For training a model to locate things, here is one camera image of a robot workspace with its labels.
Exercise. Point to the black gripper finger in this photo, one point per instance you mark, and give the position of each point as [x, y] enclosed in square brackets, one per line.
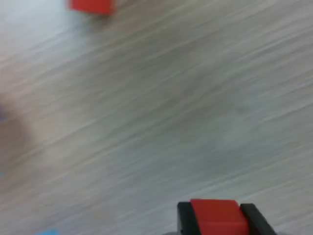
[258, 221]
[188, 220]

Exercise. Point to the red cube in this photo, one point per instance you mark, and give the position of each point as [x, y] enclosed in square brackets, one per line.
[90, 6]
[217, 215]

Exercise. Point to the blue tape strip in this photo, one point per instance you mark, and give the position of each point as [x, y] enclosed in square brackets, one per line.
[50, 232]

